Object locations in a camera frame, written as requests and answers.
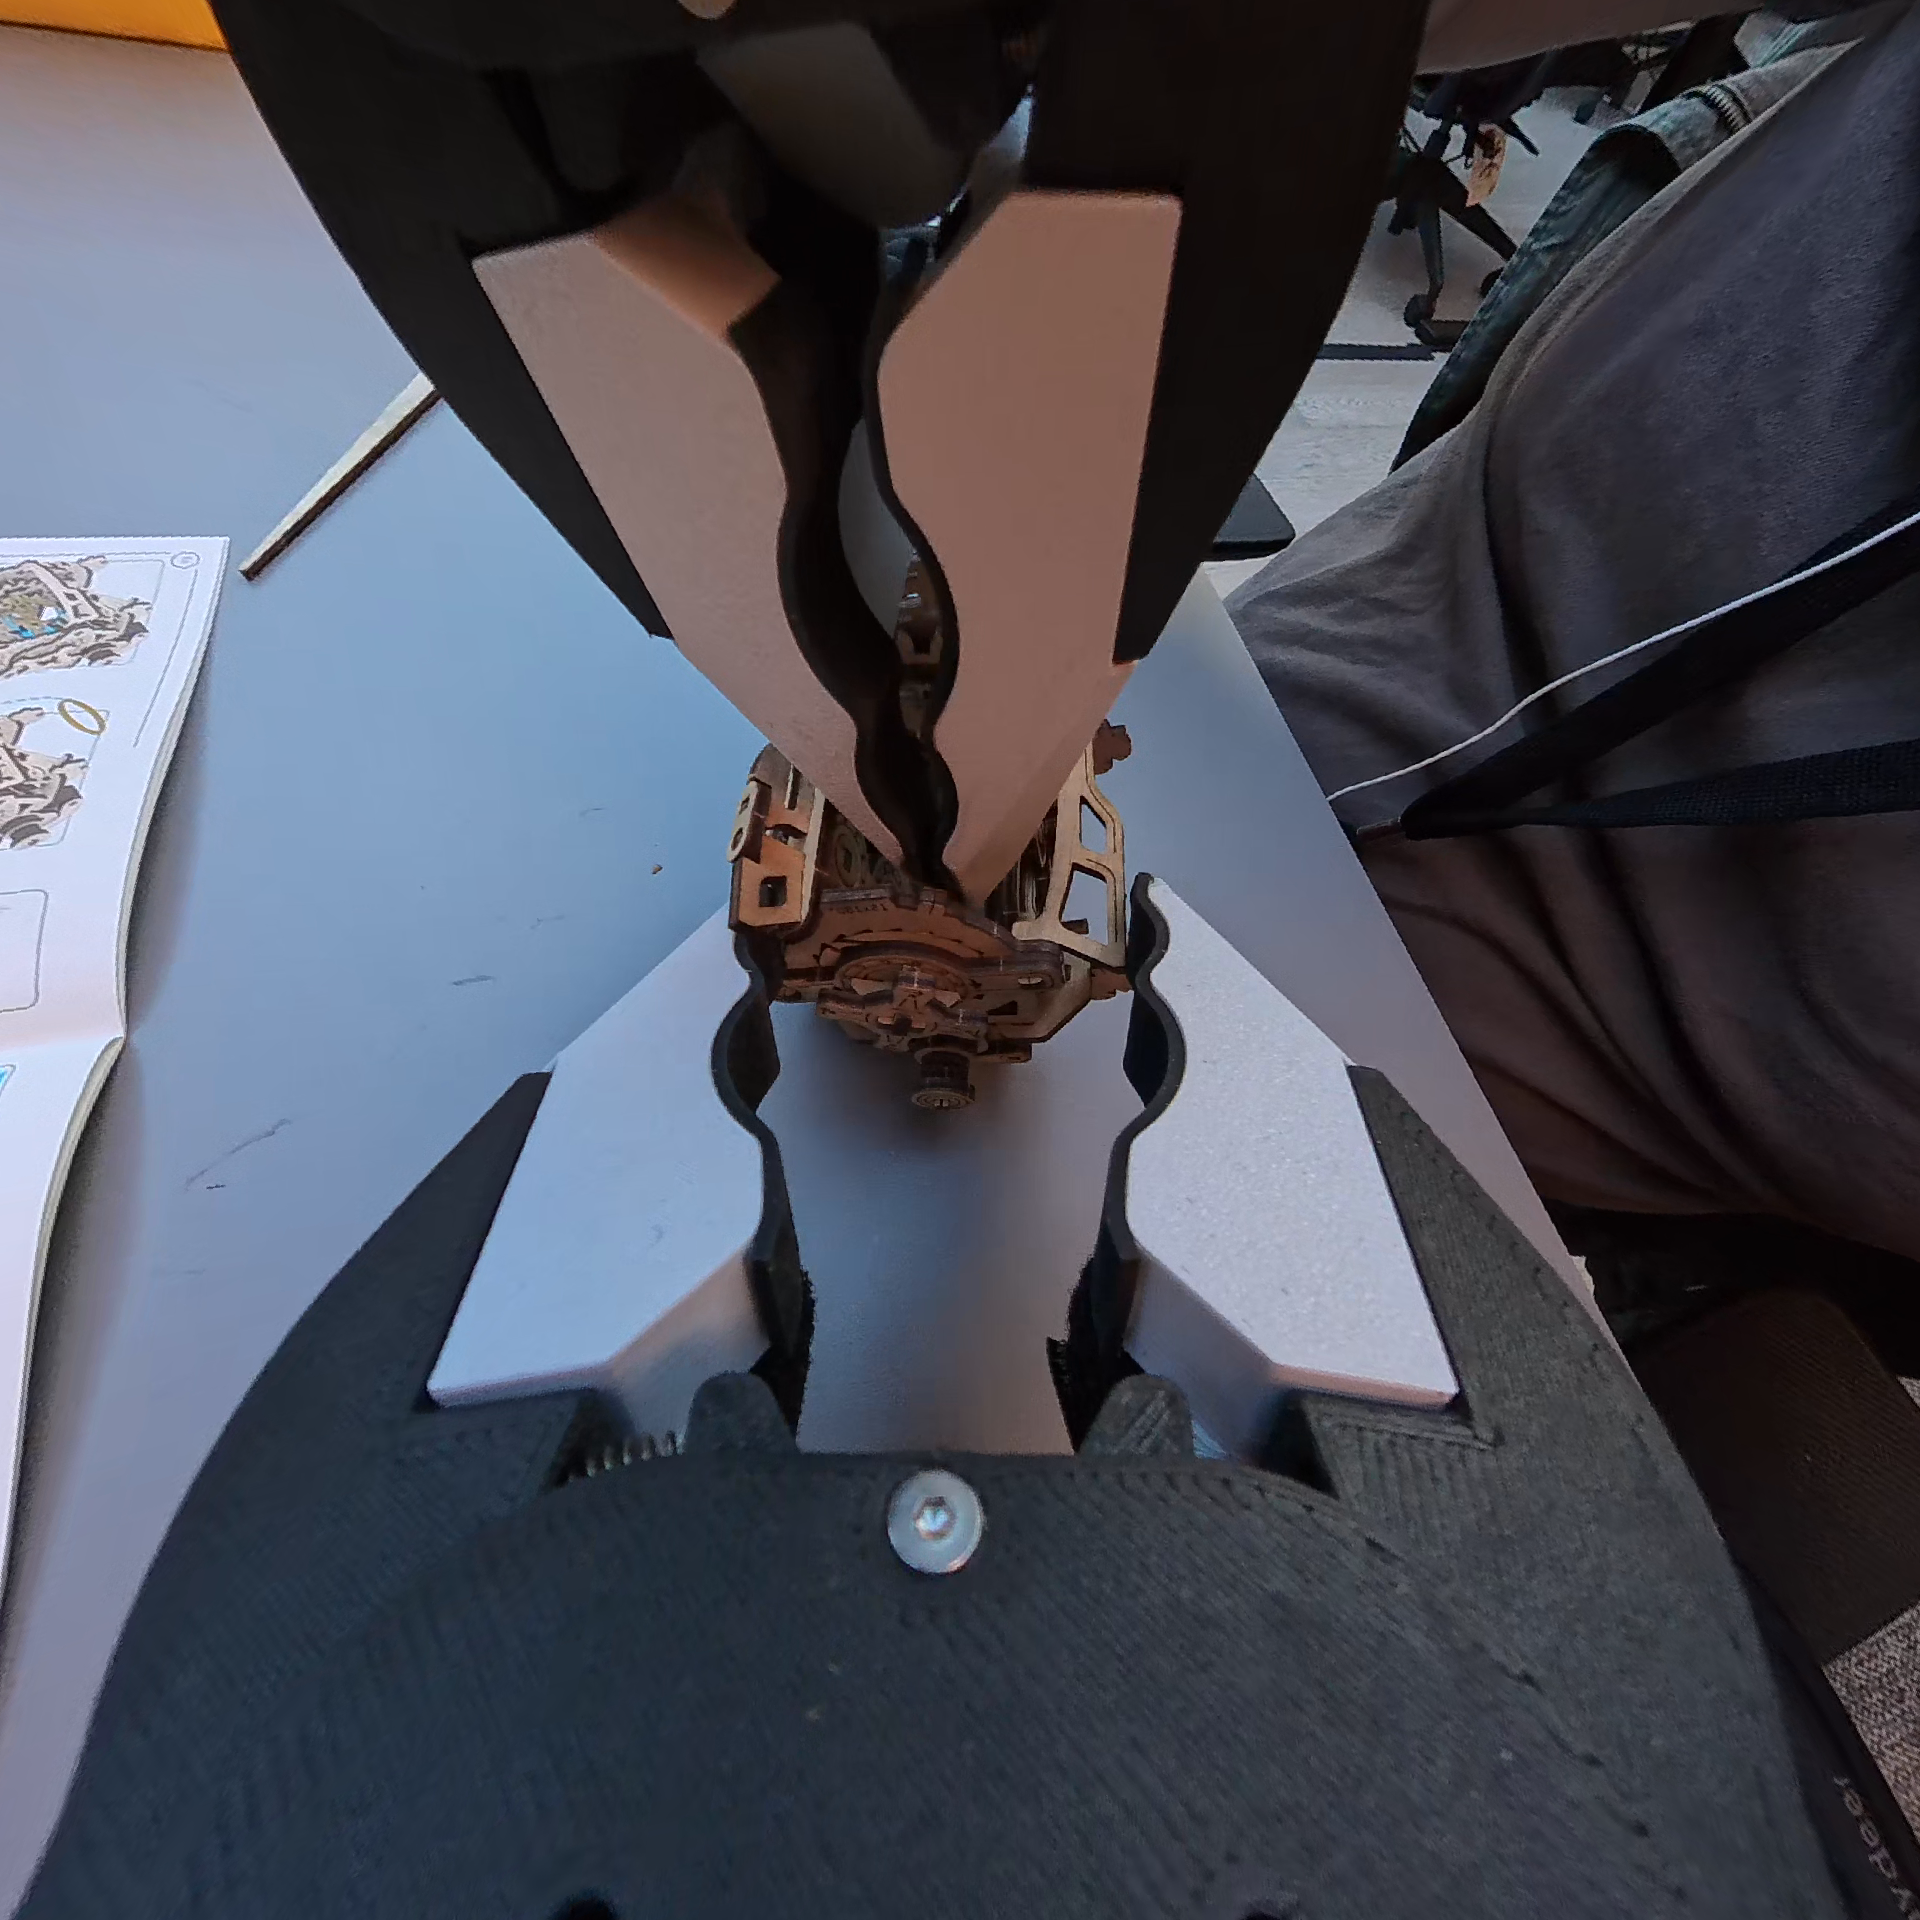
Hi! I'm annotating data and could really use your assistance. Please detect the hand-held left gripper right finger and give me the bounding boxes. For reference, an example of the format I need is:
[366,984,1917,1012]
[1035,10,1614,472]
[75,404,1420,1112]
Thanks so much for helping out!
[1048,873,1461,1456]

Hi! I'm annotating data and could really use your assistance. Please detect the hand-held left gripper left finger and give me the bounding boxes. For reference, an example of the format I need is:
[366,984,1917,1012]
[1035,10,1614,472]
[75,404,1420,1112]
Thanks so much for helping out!
[428,900,819,1450]

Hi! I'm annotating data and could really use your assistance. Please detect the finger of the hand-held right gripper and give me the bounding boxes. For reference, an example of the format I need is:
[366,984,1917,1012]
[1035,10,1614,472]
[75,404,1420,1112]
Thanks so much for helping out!
[470,194,962,896]
[874,188,1187,905]

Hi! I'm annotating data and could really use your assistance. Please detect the thin wooden stick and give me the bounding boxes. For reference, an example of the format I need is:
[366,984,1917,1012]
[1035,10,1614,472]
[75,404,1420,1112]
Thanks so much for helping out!
[240,376,442,584]

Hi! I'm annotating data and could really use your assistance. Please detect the wooden mechanical model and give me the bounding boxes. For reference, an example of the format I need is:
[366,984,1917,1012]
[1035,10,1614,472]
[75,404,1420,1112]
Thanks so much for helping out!
[726,720,1133,1121]

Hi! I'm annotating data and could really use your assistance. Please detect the yellow plastic bin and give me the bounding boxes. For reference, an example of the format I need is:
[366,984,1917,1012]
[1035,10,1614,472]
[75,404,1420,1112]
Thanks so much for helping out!
[0,0,227,50]

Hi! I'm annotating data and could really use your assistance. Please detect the black office chairs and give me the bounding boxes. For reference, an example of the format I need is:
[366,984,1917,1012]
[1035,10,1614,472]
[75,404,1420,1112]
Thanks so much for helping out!
[1387,46,1547,355]

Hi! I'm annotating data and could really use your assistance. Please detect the illustrated instruction booklet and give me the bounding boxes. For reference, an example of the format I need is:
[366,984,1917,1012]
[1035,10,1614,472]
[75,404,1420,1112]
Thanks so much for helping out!
[0,533,234,1594]

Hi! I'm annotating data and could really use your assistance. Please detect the person's grey shirt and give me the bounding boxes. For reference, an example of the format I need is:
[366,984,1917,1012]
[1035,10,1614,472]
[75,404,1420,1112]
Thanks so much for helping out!
[1227,46,1920,1256]

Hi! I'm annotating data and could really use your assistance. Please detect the dark green jacket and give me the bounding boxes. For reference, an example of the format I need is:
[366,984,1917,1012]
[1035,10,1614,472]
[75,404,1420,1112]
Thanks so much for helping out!
[1395,46,1863,467]

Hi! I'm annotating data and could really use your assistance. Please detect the thin white cord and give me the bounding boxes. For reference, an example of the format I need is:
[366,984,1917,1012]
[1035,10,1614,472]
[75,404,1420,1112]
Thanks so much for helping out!
[1328,502,1920,805]

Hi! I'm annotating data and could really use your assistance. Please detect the black lanyard strap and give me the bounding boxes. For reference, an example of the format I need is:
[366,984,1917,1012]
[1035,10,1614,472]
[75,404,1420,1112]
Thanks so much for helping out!
[1395,517,1920,842]

